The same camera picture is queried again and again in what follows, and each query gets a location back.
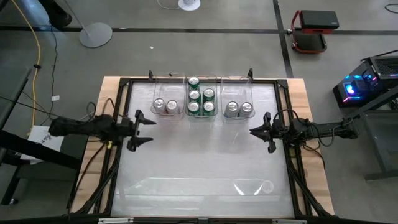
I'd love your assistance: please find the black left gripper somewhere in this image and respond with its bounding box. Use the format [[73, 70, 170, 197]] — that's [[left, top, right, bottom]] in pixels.
[[119, 109, 157, 152]]

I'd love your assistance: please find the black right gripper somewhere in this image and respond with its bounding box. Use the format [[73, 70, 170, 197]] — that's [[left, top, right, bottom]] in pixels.
[[249, 111, 292, 154]]

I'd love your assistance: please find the silver red soda can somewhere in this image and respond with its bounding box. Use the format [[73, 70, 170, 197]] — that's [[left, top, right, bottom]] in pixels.
[[165, 99, 180, 115], [152, 98, 167, 114]]

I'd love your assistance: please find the clear plastic bin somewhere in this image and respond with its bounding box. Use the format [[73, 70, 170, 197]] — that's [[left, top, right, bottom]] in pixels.
[[150, 71, 187, 121], [185, 72, 219, 121], [219, 74, 256, 123]]

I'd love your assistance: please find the white paper sheet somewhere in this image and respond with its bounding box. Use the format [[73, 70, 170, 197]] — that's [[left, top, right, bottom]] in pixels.
[[20, 124, 65, 162]]

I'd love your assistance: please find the grey floor lamp stand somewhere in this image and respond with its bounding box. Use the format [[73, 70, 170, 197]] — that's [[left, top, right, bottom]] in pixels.
[[63, 0, 114, 49]]

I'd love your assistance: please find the dark desk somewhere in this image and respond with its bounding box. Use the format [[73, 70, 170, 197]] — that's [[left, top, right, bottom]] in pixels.
[[0, 67, 82, 206]]

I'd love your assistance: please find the dark metal side table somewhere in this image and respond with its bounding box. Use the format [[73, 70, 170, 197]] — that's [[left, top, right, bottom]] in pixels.
[[341, 90, 398, 182]]

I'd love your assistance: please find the red black rolling stool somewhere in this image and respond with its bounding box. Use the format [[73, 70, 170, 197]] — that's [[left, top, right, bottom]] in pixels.
[[290, 9, 340, 54]]

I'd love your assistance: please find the black computer with coloured lights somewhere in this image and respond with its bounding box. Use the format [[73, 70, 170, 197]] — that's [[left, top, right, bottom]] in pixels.
[[332, 55, 398, 108]]

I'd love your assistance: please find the white round fan base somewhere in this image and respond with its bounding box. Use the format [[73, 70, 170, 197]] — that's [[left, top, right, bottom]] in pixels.
[[178, 0, 201, 12]]

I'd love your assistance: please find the person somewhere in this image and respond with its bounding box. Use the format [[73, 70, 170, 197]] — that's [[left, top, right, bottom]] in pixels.
[[18, 0, 73, 28]]

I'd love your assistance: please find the black metal table frame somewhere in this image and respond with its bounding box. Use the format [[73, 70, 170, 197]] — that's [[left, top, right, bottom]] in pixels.
[[67, 76, 335, 224]]

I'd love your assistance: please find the silver metal bracket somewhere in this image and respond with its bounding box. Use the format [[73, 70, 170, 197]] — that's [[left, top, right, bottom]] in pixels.
[[272, 218, 308, 224], [98, 217, 134, 224]]

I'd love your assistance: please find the yellow floor cable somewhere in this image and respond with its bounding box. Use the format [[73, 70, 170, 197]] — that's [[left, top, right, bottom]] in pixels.
[[11, 0, 42, 127]]

